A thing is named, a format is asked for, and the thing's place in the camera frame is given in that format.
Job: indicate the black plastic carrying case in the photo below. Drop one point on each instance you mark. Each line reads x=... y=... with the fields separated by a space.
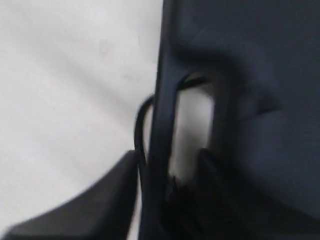
x=263 y=57

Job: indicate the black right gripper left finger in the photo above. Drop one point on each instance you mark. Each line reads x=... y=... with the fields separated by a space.
x=102 y=212

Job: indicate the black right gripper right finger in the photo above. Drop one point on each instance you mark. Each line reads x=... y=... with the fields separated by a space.
x=223 y=206

